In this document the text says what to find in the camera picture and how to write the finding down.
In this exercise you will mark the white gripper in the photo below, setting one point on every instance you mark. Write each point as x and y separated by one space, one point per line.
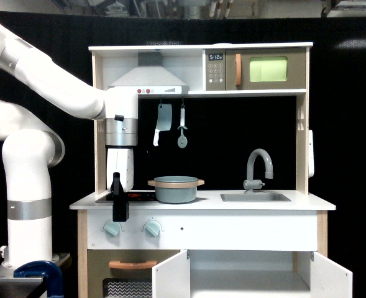
120 179

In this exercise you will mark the grey-blue toy pot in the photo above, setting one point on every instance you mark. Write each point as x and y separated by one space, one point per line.
175 189

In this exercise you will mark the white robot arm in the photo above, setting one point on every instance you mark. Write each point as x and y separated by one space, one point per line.
30 147

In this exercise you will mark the left white cabinet door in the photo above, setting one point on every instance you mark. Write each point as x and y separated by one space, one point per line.
172 277

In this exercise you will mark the white cabinet door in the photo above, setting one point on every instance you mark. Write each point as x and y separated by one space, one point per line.
322 276
172 277

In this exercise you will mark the white wooden toy kitchen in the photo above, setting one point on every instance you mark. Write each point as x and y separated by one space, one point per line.
237 249

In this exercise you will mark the right white cabinet door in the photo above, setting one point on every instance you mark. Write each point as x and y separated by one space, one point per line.
322 276

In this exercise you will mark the left mint stove knob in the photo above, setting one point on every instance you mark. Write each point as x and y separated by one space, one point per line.
112 229

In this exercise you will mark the mint stove knob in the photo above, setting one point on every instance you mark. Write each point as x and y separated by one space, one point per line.
152 228
112 229

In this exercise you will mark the black toy hob plate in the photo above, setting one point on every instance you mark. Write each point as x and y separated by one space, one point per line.
133 196

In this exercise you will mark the right mint stove knob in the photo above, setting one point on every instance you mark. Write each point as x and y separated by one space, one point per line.
152 228

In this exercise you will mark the toy pizza cutter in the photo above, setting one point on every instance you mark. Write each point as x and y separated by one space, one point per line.
182 140

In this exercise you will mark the toy cleaver knife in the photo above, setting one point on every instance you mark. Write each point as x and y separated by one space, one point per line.
164 121

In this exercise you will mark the blue C-clamp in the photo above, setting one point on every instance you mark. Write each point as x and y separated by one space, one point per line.
46 269

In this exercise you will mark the grey toy sink basin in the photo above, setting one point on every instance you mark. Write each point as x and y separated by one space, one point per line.
255 197

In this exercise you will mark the grey toy range hood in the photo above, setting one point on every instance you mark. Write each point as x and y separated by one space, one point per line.
151 78

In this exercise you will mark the grey toy faucet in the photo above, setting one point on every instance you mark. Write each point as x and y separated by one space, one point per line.
252 182

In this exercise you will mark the white side-mounted holder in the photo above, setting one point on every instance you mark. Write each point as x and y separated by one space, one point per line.
310 154

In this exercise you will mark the toy microwave with green window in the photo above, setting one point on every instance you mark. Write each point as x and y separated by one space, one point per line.
255 69

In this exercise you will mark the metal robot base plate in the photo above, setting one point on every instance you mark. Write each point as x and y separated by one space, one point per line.
62 260

